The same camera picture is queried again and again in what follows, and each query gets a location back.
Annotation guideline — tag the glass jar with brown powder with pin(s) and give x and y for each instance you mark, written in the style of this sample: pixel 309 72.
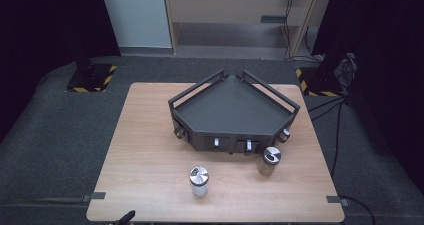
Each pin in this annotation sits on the glass jar with brown powder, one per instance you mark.
pixel 268 161

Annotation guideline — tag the grey tape strip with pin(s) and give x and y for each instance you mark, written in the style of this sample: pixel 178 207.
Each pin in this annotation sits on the grey tape strip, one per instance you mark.
pixel 336 200
pixel 95 196

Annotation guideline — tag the dark curtain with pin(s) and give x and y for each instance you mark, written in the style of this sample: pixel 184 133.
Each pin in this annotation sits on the dark curtain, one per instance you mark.
pixel 40 28
pixel 383 51

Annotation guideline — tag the black stand with striped base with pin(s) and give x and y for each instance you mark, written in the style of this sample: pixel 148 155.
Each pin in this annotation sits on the black stand with striped base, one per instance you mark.
pixel 87 75
pixel 321 80

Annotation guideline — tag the white wall panel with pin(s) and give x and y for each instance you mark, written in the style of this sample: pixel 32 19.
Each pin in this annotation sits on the white wall panel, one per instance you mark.
pixel 136 15

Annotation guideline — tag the black corner shelf rack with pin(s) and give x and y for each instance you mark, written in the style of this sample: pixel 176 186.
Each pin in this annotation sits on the black corner shelf rack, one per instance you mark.
pixel 230 108

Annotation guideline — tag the light wooden shelf unit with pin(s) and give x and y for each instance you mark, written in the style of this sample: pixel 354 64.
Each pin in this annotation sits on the light wooden shelf unit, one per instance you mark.
pixel 233 8

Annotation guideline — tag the glass jar with white powder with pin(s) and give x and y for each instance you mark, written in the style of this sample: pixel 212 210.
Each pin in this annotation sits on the glass jar with white powder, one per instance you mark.
pixel 199 181

